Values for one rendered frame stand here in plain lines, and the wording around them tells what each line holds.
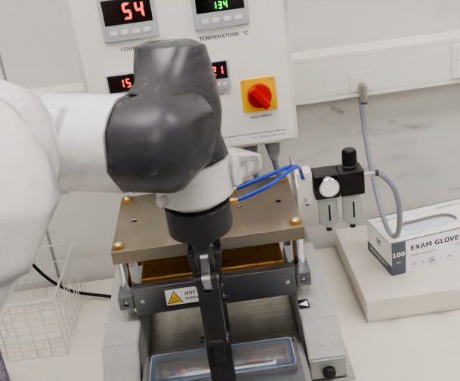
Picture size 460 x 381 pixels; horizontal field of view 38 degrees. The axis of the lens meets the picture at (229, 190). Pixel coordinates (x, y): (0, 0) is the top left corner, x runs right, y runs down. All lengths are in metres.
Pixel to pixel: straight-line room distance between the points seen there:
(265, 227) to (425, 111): 0.69
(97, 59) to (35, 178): 0.83
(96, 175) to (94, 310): 0.89
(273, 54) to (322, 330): 0.43
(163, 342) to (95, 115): 0.51
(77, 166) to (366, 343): 0.80
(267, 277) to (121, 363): 0.23
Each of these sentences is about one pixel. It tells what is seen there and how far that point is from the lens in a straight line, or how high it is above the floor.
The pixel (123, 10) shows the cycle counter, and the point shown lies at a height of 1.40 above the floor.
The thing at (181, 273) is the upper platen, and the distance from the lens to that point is 0.97.
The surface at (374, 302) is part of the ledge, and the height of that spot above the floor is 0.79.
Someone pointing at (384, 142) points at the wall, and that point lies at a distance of 1.54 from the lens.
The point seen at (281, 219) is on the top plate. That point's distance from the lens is 0.96.
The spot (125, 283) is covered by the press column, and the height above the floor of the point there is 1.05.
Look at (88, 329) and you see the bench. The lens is 1.45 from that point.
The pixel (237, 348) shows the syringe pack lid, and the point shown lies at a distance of 0.90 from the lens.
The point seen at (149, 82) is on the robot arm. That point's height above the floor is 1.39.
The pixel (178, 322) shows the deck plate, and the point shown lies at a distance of 1.10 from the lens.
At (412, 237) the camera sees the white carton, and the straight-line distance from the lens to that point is 1.39.
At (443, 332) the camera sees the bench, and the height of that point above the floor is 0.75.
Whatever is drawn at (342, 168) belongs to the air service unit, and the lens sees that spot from 1.16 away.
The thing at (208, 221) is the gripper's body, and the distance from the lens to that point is 0.74.
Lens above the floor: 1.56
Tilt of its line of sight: 25 degrees down
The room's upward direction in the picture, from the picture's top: 8 degrees counter-clockwise
